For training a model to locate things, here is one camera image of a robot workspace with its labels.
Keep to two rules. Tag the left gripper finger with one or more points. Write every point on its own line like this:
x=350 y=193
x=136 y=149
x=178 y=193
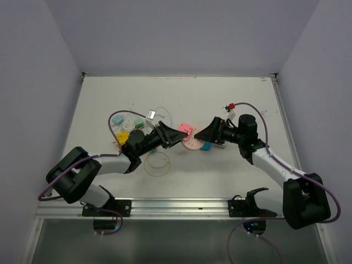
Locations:
x=170 y=131
x=174 y=138

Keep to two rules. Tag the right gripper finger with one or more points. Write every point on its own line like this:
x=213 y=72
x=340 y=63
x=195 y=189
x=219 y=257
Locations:
x=213 y=129
x=213 y=139

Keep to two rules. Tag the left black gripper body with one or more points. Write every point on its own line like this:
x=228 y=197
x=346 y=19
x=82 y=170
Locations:
x=152 y=140

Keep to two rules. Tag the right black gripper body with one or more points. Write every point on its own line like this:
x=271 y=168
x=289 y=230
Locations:
x=231 y=135

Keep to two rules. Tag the white adapter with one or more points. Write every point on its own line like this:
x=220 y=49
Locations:
x=221 y=146

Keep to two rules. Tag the pink socket cube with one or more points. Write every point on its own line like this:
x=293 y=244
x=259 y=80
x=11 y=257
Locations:
x=183 y=127

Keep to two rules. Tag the blue socket cube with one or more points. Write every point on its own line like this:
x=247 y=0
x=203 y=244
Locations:
x=206 y=146

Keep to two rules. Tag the yellow socket cube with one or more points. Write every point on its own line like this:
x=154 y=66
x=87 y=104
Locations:
x=121 y=137

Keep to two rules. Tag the green plug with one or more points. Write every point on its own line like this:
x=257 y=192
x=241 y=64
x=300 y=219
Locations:
x=139 y=123

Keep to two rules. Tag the teal charger plug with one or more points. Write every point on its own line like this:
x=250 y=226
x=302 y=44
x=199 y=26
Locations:
x=117 y=120

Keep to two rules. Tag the light blue plug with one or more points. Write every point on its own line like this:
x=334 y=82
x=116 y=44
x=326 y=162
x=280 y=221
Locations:
x=152 y=151

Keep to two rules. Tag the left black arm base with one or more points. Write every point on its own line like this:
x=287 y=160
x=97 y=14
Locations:
x=107 y=207

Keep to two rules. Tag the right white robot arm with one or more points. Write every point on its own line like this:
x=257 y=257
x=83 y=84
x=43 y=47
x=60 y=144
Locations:
x=304 y=200

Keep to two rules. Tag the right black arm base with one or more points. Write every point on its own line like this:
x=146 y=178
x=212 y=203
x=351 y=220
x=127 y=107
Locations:
x=247 y=207

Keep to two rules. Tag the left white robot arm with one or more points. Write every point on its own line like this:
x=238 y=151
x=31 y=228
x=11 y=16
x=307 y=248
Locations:
x=71 y=179

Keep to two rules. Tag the white adapter plug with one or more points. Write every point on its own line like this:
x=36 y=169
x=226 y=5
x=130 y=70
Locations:
x=128 y=126

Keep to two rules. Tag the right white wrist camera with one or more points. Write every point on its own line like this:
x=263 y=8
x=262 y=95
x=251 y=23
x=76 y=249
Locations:
x=229 y=111

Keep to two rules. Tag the aluminium front rail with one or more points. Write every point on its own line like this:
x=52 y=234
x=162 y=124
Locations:
x=139 y=208

